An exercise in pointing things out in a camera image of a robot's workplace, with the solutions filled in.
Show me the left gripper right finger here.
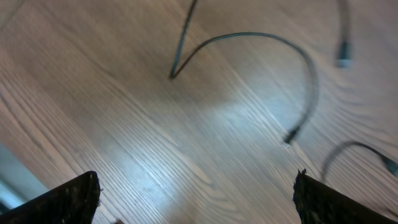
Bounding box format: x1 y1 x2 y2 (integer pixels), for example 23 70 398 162
293 169 395 224

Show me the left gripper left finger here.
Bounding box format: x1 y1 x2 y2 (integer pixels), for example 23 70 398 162
1 171 101 224

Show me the thick black usb-c cable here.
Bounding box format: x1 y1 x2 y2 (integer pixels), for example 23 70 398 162
320 0 398 183

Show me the thin black usb cable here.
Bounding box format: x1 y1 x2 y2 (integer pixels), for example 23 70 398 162
169 0 320 147

